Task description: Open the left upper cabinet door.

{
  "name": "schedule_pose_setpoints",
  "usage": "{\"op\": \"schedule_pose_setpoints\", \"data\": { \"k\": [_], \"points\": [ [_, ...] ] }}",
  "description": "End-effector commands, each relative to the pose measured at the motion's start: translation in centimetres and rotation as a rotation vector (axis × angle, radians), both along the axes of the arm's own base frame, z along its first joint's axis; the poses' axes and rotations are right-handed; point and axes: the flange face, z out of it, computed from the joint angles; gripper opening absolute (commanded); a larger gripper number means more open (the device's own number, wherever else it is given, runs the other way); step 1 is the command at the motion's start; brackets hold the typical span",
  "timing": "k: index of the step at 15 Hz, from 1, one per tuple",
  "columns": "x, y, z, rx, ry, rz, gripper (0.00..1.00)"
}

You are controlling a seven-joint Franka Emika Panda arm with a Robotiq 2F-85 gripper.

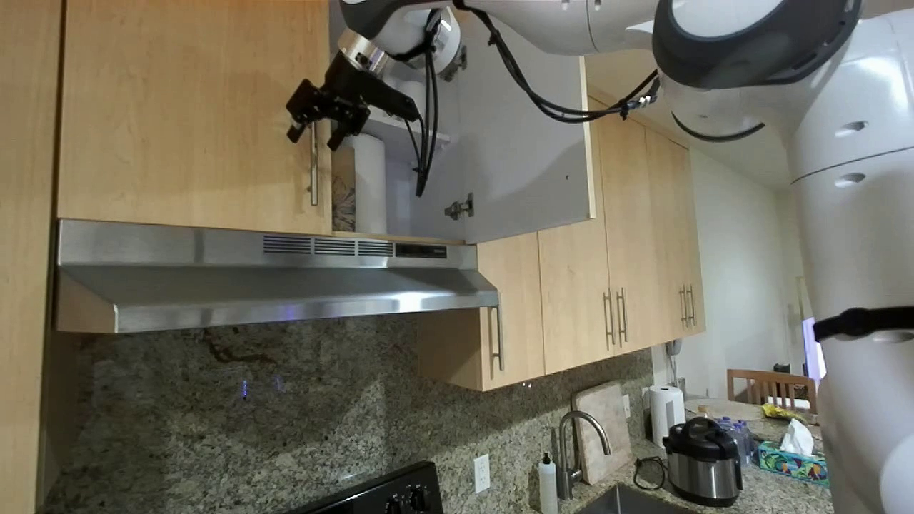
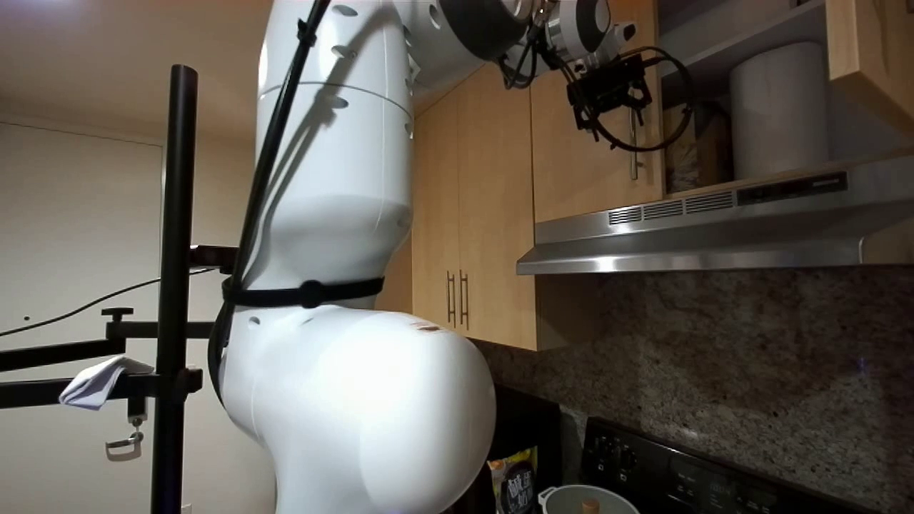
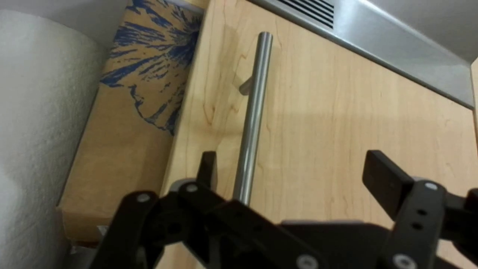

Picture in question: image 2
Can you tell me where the small metal hook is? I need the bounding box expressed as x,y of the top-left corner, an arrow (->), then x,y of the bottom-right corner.
103,430 -> 148,463

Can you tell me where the black stand crossbar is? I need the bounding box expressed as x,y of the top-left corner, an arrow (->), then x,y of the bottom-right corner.
0,306 -> 216,376
0,369 -> 206,425

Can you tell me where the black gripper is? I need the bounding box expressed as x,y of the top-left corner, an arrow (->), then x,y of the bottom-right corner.
566,50 -> 660,132

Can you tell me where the light wood cabinet door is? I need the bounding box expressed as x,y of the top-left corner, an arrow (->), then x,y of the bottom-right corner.
529,0 -> 665,226
457,66 -> 543,353
407,93 -> 462,336

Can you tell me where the white cabinet shelf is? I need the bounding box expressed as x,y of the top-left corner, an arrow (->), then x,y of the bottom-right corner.
655,0 -> 827,80

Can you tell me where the open white cabinet door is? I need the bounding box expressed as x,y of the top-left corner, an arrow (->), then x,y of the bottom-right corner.
823,0 -> 914,123

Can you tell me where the black stand pole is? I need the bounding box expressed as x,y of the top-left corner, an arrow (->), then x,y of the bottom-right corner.
148,63 -> 199,514

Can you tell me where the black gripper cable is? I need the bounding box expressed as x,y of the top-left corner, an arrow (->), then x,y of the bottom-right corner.
497,18 -> 699,156

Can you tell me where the thin black wall cable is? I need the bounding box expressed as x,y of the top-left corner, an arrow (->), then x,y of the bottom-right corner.
0,275 -> 166,339

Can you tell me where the black electric stove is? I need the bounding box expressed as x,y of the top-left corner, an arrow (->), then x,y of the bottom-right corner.
580,413 -> 859,514

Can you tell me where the stainless steel range hood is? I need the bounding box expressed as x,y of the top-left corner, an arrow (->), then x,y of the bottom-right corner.
515,153 -> 914,279

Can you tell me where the black countertop appliance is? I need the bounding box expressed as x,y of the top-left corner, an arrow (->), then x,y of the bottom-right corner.
475,383 -> 566,497

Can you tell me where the white paper towel roll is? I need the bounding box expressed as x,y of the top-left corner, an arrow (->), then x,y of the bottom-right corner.
727,40 -> 834,179

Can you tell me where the colourful snack bag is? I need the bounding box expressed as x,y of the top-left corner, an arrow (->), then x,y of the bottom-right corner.
485,442 -> 543,514

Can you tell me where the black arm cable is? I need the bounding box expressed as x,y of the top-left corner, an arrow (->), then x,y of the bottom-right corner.
208,0 -> 337,403

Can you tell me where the black strap on arm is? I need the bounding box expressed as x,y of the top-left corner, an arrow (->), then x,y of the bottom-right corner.
219,276 -> 385,310

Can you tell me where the white crumpled cloth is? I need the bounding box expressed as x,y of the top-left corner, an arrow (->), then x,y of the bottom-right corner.
56,353 -> 153,413

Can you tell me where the white two-handled pot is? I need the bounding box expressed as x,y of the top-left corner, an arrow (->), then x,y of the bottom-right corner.
533,482 -> 643,514

